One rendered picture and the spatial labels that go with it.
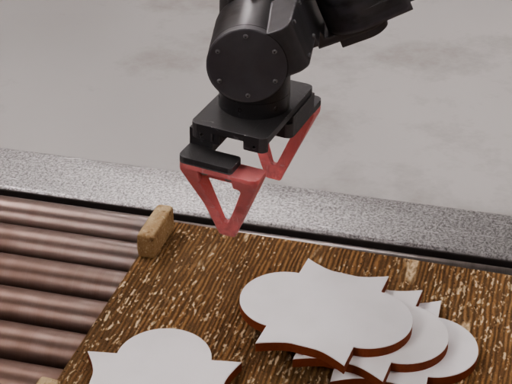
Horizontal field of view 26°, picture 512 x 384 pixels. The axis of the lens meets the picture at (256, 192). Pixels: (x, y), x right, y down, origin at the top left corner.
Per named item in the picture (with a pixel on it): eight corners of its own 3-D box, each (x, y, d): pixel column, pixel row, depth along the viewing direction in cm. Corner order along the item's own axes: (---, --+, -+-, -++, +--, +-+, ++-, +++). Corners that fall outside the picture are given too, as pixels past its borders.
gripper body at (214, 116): (313, 104, 93) (318, 23, 89) (265, 161, 86) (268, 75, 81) (243, 88, 96) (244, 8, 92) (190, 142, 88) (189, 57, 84)
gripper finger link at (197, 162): (288, 215, 94) (292, 117, 89) (254, 260, 88) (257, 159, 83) (216, 195, 96) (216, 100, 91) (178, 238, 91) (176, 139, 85)
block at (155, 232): (158, 225, 112) (157, 201, 110) (175, 228, 111) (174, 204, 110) (136, 257, 107) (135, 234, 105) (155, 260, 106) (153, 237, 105)
